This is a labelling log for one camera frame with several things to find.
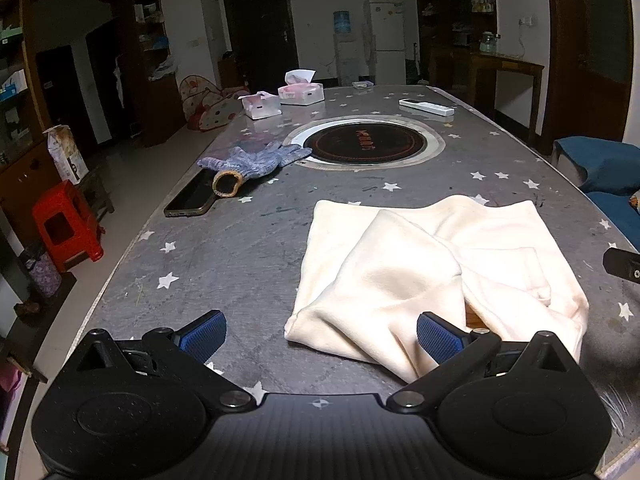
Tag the white brown paper sack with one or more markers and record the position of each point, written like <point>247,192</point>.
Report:
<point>65,155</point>

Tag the grey star-print table mat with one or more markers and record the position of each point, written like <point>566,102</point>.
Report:
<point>250,260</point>

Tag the dark wooden display cabinet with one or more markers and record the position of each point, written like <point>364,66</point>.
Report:
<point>150,85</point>

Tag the patterned folding food cover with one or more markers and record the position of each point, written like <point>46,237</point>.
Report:
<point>210,110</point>

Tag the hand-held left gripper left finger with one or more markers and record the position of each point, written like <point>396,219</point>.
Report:
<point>202,335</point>

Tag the blue water bottle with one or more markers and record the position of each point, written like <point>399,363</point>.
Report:
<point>342,22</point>

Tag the purple patterned waste bin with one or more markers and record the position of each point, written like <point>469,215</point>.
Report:
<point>42,272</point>

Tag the blue sofa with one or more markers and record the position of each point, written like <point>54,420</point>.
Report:
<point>610,165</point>

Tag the dark wooden stool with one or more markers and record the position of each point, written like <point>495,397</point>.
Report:
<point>97,190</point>

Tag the small pink-white tissue pack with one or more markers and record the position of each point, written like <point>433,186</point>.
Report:
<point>260,106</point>

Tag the white refrigerator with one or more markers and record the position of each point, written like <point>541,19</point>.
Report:
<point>387,35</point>

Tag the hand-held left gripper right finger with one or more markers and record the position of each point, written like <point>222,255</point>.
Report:
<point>440,340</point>

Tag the white water dispenser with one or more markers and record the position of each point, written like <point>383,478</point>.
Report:
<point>347,60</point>

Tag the glass kettle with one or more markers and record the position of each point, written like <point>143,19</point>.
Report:
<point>487,44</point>

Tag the round built-in induction cooktop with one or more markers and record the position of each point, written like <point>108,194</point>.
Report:
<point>365,142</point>

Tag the red plastic stool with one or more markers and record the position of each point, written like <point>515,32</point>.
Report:
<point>65,210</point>

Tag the large pink tissue box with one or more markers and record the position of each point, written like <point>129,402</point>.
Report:
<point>300,94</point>

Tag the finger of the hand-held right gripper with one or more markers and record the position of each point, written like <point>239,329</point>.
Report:
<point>622,262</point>

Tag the white remote control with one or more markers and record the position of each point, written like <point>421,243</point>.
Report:
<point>425,106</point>

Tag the cream sweater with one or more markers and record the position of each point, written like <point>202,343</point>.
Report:
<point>400,270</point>

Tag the crumpled plastic packet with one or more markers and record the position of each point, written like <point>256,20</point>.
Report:
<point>363,85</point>

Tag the dark wooden door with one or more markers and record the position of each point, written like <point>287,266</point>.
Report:
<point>260,30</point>

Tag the dark smartphone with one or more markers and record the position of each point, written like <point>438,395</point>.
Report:
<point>187,200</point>

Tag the dark wooden desk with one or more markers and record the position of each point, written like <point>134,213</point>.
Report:
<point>500,62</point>

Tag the grey knit work glove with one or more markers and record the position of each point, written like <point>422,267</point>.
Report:
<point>255,160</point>

